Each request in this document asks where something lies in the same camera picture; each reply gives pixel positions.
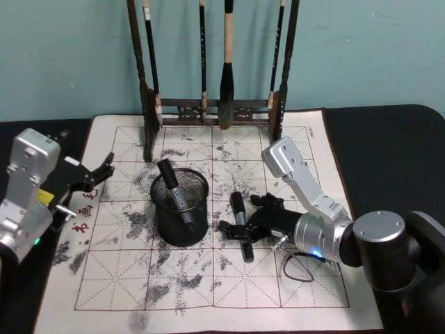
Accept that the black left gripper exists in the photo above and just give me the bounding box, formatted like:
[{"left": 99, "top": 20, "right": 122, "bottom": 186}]
[{"left": 38, "top": 152, "right": 116, "bottom": 232}]

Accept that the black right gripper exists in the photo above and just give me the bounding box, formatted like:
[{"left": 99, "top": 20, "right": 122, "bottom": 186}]
[{"left": 218, "top": 193, "right": 302, "bottom": 245}]

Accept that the black marker pen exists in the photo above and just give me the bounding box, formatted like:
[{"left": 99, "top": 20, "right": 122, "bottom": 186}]
[
  {"left": 156, "top": 159, "right": 197, "bottom": 234},
  {"left": 229, "top": 191, "right": 255, "bottom": 264}
]

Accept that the dark wooden brush rack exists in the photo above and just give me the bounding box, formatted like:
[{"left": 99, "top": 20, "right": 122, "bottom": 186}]
[{"left": 126, "top": 0, "right": 301, "bottom": 163}]

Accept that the black mesh pen holder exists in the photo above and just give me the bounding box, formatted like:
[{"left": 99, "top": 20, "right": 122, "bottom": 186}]
[{"left": 149, "top": 167, "right": 211, "bottom": 248}]

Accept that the white gridded calligraphy felt mat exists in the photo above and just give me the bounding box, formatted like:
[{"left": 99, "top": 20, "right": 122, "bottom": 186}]
[{"left": 33, "top": 107, "right": 385, "bottom": 334}]

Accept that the thin black calligraphy brush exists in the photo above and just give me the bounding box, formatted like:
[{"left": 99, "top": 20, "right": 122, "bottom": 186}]
[
  {"left": 266, "top": 0, "right": 287, "bottom": 120},
  {"left": 198, "top": 0, "right": 210, "bottom": 122},
  {"left": 141, "top": 0, "right": 164, "bottom": 127}
]

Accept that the black table cloth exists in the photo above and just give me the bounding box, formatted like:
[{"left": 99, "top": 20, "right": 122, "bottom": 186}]
[{"left": 0, "top": 103, "right": 445, "bottom": 334}]

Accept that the thin dark gripper cable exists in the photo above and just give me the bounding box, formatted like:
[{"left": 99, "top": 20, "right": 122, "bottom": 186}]
[{"left": 282, "top": 251, "right": 343, "bottom": 283}]

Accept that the thick tan-handled calligraphy brush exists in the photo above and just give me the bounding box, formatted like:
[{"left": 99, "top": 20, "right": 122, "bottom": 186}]
[{"left": 218, "top": 0, "right": 236, "bottom": 131}]

